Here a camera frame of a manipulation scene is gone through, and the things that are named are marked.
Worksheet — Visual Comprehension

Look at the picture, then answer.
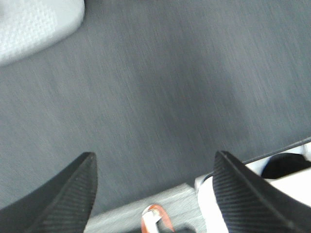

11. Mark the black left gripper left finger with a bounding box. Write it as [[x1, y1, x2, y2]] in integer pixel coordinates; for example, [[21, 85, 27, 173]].
[[0, 152, 98, 233]]

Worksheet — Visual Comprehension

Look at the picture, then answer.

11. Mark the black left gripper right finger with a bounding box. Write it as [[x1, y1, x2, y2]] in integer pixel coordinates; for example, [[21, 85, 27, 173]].
[[212, 151, 311, 233]]

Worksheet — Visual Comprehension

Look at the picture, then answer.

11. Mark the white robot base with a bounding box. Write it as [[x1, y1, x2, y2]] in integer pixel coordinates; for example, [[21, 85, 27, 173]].
[[195, 142, 311, 233]]

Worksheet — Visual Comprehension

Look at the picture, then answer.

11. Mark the orange and white object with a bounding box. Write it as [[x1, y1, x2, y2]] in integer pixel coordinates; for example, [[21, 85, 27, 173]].
[[140, 204, 175, 233]]

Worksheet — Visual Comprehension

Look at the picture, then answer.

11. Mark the grey perforated laundry basket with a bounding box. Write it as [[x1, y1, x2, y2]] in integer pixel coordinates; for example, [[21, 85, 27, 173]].
[[0, 0, 85, 66]]

